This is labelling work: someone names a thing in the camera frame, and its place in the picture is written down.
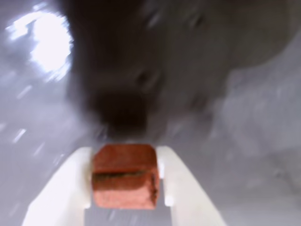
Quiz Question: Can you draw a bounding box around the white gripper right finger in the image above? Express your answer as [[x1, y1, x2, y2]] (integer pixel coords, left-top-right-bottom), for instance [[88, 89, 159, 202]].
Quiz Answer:
[[157, 145, 227, 226]]

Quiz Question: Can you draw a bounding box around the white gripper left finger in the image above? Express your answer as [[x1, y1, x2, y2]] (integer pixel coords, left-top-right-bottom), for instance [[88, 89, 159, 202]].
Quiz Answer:
[[22, 146, 92, 226]]

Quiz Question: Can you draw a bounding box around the red cube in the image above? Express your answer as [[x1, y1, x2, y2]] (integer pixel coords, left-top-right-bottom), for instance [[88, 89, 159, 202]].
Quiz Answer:
[[91, 143, 161, 210]]

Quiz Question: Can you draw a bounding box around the shiny black table mat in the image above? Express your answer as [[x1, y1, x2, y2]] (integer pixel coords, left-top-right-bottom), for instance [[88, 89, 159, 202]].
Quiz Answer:
[[0, 0, 301, 226]]

